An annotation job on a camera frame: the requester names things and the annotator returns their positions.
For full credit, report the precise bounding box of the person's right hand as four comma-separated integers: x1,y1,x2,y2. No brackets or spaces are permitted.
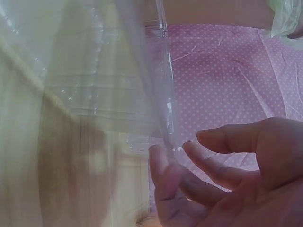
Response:
134,116,303,227

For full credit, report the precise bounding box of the pale green plastic bag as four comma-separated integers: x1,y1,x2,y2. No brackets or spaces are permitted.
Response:
264,0,303,40

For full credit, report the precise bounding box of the clear plastic bag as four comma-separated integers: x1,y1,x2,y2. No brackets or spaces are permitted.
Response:
0,0,183,153

